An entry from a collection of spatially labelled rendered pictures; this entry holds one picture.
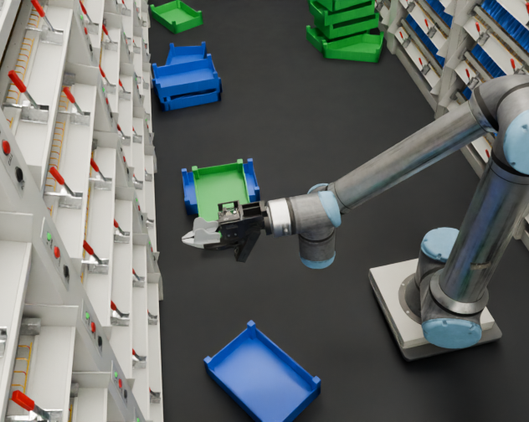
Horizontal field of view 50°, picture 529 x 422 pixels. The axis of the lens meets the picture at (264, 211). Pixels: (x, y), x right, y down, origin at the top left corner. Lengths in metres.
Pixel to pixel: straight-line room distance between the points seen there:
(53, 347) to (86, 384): 0.18
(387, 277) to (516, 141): 0.88
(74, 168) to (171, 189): 1.26
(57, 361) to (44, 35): 0.63
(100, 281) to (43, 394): 0.41
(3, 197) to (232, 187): 1.58
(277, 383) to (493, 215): 0.86
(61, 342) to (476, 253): 0.92
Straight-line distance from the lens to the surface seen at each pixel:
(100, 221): 1.34
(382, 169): 1.40
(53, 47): 1.21
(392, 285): 1.89
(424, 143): 1.35
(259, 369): 1.82
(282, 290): 1.99
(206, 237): 1.33
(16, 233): 0.78
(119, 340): 1.36
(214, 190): 2.25
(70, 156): 1.22
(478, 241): 1.36
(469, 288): 1.48
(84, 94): 1.41
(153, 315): 1.84
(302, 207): 1.31
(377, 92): 2.93
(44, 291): 0.87
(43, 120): 0.99
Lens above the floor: 1.58
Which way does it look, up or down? 45 degrees down
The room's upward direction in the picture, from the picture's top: 5 degrees counter-clockwise
